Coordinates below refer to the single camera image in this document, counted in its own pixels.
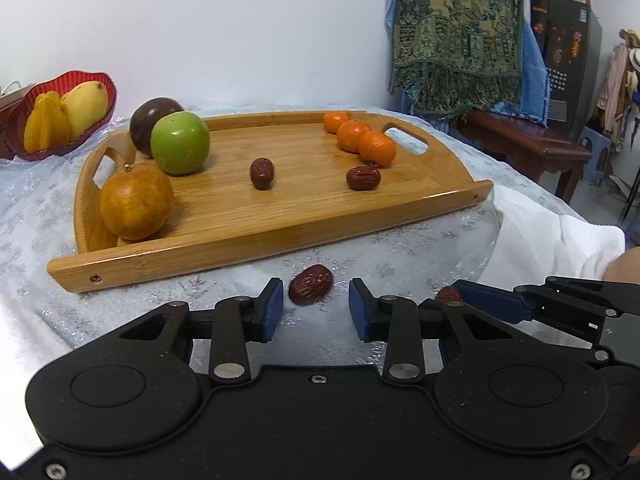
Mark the blue plastic stool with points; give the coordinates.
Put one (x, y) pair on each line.
(599, 147)

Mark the snowflake lace tablecloth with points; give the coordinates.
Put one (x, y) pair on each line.
(414, 260)

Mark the green apple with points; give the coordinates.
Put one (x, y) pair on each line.
(180, 143)

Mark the green patterned fringed cloth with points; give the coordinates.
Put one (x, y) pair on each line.
(452, 56)

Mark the large dull orange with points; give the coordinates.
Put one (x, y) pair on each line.
(136, 201)

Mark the dark wooden chair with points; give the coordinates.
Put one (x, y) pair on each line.
(528, 148)

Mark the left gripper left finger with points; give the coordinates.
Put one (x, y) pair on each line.
(236, 322)

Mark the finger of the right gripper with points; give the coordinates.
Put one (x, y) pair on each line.
(507, 306)

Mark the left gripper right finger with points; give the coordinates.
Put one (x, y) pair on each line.
(395, 321)

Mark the mandarin orange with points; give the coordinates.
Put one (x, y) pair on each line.
(349, 133)
(333, 119)
(377, 148)

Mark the yellow mango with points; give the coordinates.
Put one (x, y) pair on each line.
(84, 105)

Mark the white towel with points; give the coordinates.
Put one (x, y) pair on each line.
(534, 243)

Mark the wooden serving tray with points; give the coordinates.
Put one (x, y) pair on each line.
(221, 219)

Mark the yellow starfruit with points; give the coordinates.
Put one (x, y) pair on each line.
(47, 126)

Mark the red jujube date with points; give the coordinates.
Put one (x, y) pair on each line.
(447, 294)
(310, 285)
(262, 173)
(363, 178)

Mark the red fruit bowl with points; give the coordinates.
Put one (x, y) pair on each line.
(15, 124)

